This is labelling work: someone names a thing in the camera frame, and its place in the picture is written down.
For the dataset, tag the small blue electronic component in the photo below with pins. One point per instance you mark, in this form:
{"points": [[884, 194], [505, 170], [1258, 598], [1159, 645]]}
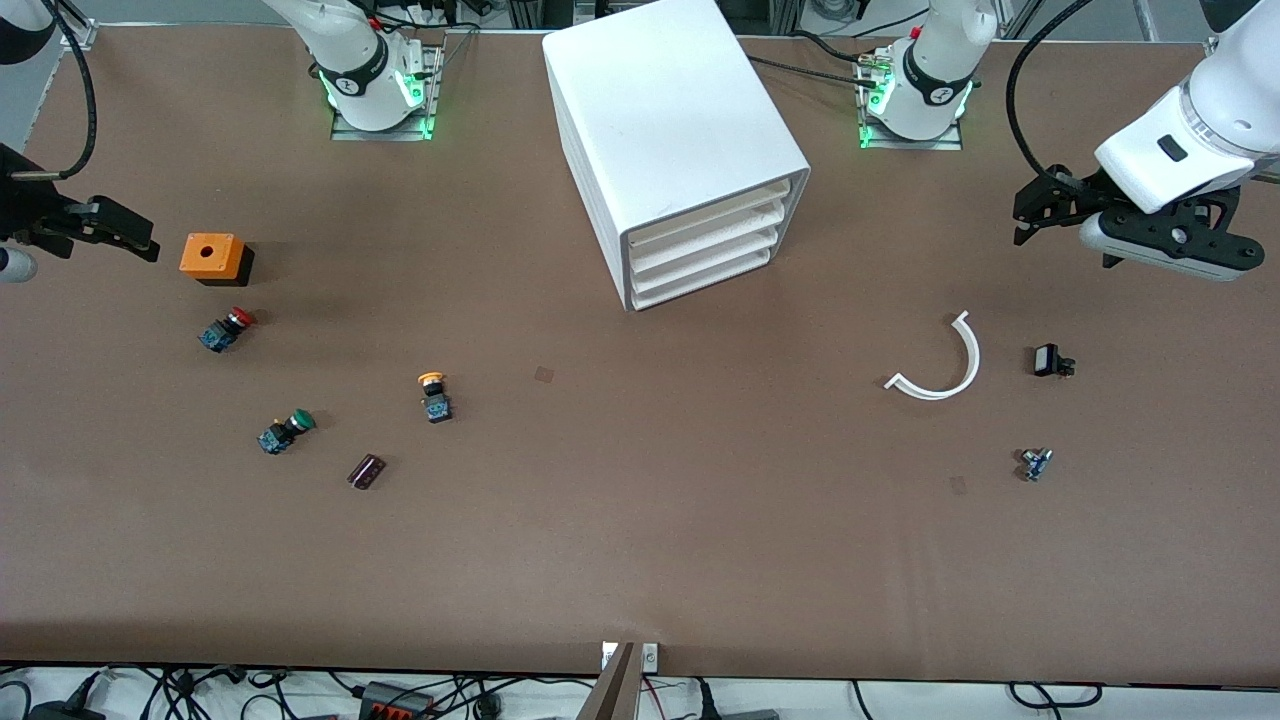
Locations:
{"points": [[1035, 464]]}

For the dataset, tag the white curved plastic strip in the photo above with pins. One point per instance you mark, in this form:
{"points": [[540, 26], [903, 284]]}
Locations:
{"points": [[972, 360]]}

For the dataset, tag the small black electronic component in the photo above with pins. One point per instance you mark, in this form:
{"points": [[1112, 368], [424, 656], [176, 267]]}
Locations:
{"points": [[1046, 360]]}

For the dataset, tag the wooden post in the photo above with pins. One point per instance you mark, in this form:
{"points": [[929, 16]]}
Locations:
{"points": [[612, 690]]}

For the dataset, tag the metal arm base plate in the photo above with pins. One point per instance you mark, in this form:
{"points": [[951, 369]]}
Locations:
{"points": [[385, 134], [910, 144]]}

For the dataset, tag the black orange power strip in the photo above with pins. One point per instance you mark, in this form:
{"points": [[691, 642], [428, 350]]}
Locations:
{"points": [[395, 703]]}

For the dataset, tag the yellow push button switch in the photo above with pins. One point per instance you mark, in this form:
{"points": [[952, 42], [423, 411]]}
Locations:
{"points": [[436, 405]]}

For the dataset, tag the black plug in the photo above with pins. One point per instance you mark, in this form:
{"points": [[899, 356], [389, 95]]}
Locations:
{"points": [[708, 700]]}

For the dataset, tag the orange box with hole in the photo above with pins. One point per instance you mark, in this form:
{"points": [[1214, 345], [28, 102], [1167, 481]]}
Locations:
{"points": [[205, 255]]}

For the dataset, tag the green push button switch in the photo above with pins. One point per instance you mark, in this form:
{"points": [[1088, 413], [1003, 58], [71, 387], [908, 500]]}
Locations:
{"points": [[280, 434]]}

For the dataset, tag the aluminium frame corner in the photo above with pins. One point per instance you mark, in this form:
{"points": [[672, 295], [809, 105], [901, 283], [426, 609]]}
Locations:
{"points": [[80, 38]]}

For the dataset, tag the black power adapter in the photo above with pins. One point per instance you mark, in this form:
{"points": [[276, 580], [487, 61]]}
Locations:
{"points": [[65, 711]]}

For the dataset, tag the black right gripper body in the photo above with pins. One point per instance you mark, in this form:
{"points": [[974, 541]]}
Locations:
{"points": [[22, 208]]}

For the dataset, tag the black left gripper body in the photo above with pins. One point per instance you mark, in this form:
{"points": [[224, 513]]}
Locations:
{"points": [[1078, 193]]}

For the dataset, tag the white metal bracket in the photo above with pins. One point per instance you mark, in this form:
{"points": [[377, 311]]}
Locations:
{"points": [[650, 657]]}

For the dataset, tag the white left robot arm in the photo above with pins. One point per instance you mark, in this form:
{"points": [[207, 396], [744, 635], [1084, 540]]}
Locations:
{"points": [[1200, 130]]}

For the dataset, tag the red push button switch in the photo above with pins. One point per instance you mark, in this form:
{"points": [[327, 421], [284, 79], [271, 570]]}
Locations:
{"points": [[222, 332]]}

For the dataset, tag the dark purple capacitor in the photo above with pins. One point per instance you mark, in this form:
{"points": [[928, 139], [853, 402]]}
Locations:
{"points": [[366, 471]]}

